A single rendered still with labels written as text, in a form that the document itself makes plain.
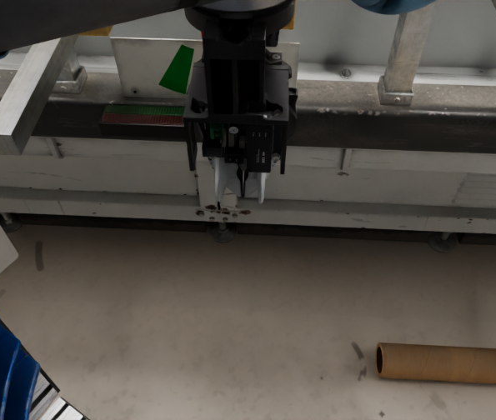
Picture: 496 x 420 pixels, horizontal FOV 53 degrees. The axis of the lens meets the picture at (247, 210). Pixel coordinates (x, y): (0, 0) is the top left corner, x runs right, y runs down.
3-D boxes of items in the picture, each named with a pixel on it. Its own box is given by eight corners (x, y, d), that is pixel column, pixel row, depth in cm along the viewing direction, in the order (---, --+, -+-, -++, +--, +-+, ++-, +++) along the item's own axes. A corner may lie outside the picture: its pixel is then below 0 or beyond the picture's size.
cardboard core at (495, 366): (520, 377, 112) (384, 370, 113) (505, 389, 118) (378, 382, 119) (510, 343, 117) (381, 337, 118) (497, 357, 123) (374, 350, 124)
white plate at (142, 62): (294, 103, 75) (300, 45, 67) (122, 97, 76) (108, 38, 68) (294, 101, 75) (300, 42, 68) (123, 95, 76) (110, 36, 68)
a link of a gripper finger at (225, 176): (206, 232, 46) (198, 161, 39) (212, 183, 50) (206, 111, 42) (239, 232, 46) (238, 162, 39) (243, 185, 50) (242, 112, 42)
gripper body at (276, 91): (186, 177, 38) (166, 32, 28) (199, 103, 43) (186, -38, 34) (288, 181, 37) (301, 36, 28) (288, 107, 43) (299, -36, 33)
